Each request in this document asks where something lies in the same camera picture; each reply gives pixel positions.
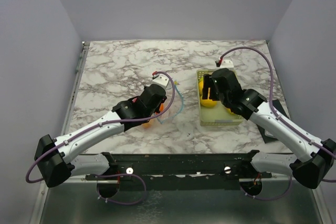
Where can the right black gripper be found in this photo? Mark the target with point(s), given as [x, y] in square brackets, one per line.
[208, 82]

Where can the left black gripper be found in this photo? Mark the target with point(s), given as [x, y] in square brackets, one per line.
[156, 110]

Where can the orange tangerine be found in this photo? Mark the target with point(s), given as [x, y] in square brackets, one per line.
[160, 109]

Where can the clear zip top bag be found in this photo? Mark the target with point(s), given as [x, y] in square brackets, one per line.
[176, 108]

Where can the yellow lemon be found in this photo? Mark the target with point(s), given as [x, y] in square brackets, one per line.
[207, 103]
[200, 87]

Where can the pale green plastic basket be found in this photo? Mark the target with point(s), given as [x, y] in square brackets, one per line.
[218, 115]

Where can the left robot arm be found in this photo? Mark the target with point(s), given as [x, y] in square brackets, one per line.
[60, 158]

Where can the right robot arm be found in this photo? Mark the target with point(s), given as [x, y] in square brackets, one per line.
[311, 157]

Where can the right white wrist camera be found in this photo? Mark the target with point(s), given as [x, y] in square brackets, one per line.
[224, 63]

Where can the left aluminium side rail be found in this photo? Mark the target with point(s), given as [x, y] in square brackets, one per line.
[78, 75]

